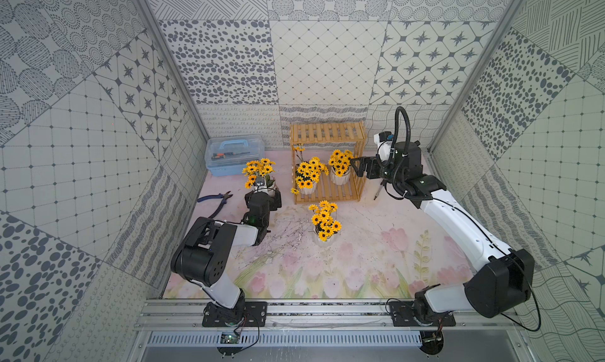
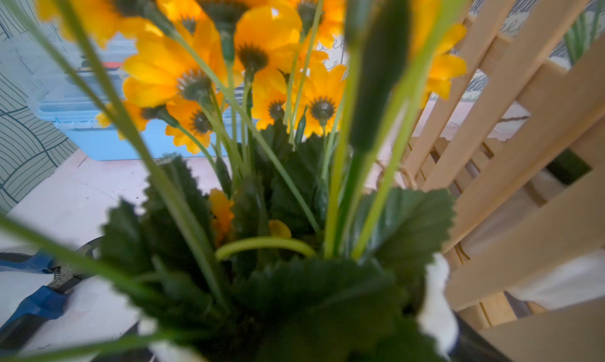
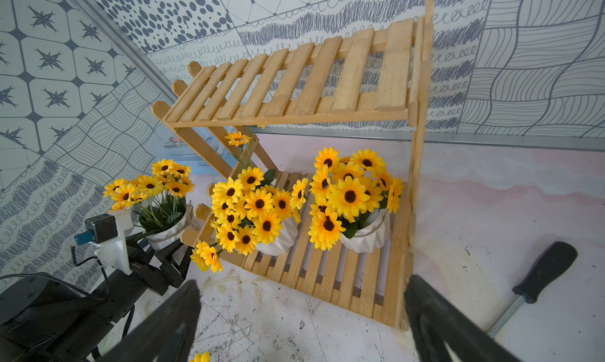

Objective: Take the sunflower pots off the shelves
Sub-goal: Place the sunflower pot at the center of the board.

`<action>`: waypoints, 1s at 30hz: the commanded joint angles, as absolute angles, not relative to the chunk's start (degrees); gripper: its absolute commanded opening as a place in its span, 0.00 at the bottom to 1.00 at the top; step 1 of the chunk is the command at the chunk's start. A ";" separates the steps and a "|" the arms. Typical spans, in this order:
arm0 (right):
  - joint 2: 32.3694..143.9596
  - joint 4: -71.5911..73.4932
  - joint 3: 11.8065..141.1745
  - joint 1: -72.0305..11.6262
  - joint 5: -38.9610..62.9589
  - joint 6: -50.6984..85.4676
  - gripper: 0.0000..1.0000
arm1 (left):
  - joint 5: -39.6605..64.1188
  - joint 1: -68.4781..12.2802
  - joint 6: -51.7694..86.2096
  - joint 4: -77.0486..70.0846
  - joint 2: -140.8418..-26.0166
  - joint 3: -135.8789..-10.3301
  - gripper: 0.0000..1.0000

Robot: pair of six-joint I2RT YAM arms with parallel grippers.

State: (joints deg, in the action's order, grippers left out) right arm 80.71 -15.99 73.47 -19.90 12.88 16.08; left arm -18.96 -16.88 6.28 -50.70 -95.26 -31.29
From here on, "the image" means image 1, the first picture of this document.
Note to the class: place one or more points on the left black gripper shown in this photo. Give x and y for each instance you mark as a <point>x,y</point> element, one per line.
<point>264,193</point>

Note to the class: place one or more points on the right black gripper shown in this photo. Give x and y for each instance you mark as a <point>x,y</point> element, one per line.
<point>373,162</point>

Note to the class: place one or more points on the sunflower pot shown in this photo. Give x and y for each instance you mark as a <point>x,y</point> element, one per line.
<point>324,220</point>
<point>307,176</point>
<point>340,166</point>
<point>259,177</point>

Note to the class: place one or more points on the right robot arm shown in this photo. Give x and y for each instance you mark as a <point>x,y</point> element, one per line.
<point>503,277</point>

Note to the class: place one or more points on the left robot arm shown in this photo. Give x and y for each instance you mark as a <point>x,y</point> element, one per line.
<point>202,255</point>

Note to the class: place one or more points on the wooden two-tier shelf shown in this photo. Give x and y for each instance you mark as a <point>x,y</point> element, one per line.
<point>331,134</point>

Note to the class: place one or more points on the blue plastic tool box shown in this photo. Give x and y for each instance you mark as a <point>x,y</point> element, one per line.
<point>229,155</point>

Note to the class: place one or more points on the floral table mat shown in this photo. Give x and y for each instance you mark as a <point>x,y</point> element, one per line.
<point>386,249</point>

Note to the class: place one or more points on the black handled screwdriver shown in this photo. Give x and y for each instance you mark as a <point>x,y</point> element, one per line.
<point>381,186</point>

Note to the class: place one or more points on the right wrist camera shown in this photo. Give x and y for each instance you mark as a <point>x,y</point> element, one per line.
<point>383,140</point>

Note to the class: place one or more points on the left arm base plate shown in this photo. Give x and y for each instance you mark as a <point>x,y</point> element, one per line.
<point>249,314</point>

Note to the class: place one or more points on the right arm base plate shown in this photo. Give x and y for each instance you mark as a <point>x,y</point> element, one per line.
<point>410,314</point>

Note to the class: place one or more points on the aluminium rail frame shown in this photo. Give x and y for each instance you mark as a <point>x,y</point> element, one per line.
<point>348,314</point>

